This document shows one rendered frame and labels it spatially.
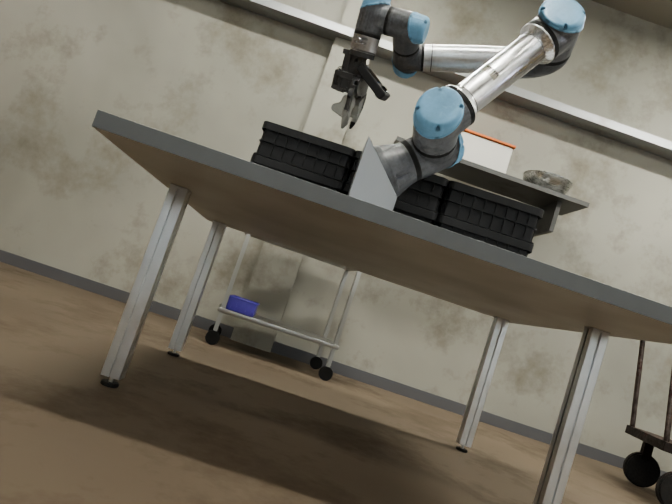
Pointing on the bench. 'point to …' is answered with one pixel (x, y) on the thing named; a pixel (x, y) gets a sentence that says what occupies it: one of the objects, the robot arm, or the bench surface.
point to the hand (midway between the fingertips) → (349, 124)
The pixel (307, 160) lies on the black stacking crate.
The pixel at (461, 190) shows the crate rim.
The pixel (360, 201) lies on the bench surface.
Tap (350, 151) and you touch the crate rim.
